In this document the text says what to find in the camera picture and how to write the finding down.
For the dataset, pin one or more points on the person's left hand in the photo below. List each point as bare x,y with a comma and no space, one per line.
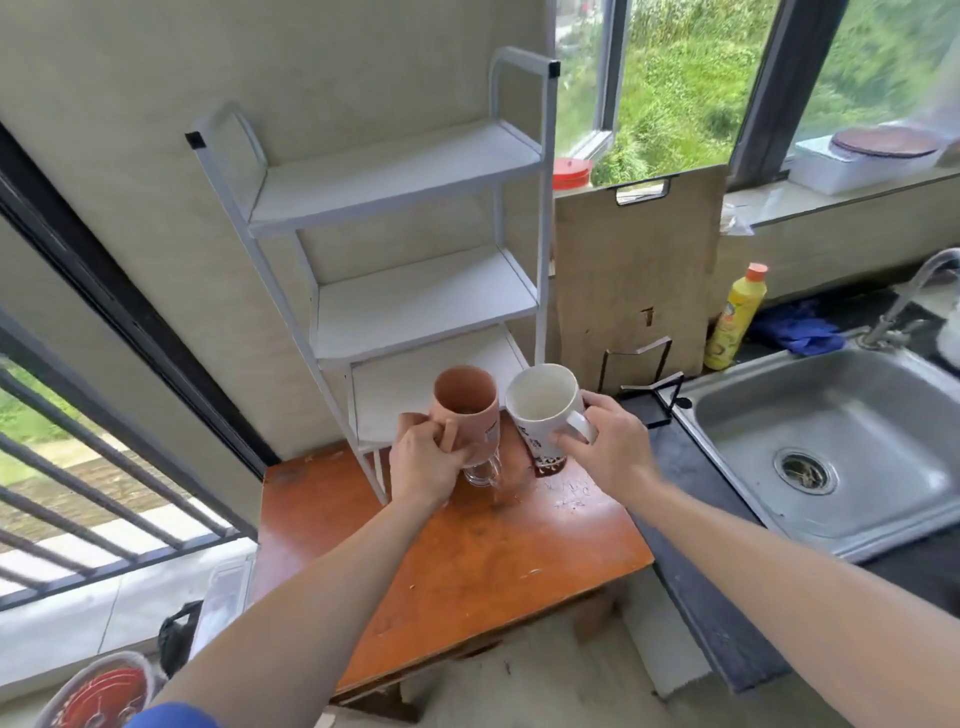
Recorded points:
424,469

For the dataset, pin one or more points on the person's right hand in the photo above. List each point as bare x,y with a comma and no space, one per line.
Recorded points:
619,457

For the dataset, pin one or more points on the clear glass cup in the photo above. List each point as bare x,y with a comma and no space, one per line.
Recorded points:
484,469

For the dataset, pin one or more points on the terracotta pink mug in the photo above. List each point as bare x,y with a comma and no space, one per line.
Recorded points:
472,420

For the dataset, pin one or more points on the white mug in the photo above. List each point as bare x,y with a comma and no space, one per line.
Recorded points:
544,420

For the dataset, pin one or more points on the white metal shelf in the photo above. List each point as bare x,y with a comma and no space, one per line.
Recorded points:
390,176

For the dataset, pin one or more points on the person's right forearm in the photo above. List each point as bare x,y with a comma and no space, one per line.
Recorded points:
810,585

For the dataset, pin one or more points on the person's left forearm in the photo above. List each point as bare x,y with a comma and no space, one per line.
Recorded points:
300,622

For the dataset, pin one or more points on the black cutting board holder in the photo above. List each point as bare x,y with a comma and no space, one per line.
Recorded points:
660,397

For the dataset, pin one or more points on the orange wooden table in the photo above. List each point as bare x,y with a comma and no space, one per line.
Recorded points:
487,570

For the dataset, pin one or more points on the wooden cutting board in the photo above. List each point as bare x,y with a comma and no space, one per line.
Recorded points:
637,285

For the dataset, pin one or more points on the yellow detergent bottle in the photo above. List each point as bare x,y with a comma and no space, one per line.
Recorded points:
731,322

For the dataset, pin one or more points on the blue cloth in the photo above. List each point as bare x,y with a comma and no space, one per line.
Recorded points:
799,330

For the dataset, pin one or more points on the clear plastic storage box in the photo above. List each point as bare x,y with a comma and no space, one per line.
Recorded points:
225,600

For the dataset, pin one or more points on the stainless steel sink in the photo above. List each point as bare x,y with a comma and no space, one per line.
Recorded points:
862,420

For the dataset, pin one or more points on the crumpled plastic bag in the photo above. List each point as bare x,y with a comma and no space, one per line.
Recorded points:
736,220

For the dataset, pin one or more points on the red lidded jar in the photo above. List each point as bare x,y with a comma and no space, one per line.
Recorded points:
573,174

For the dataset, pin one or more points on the black bag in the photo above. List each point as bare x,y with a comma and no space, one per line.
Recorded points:
180,641

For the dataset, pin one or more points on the metal faucet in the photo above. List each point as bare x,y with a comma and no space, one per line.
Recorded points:
900,307

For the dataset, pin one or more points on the black balcony railing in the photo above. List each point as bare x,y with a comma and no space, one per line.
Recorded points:
90,465

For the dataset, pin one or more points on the blue sleeve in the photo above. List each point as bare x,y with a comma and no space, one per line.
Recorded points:
172,716

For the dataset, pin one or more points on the white bowl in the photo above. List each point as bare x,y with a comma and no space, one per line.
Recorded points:
951,334

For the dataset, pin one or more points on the white plastic box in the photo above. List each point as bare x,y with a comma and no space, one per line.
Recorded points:
847,174

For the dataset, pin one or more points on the clear bucket with red lid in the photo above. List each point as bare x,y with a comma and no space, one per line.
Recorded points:
97,694

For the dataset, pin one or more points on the brown round plate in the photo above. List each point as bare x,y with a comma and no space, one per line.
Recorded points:
885,141

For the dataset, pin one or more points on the black balcony door frame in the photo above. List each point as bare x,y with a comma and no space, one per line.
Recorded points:
112,262

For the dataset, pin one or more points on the black window frame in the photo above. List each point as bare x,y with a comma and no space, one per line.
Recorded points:
784,75

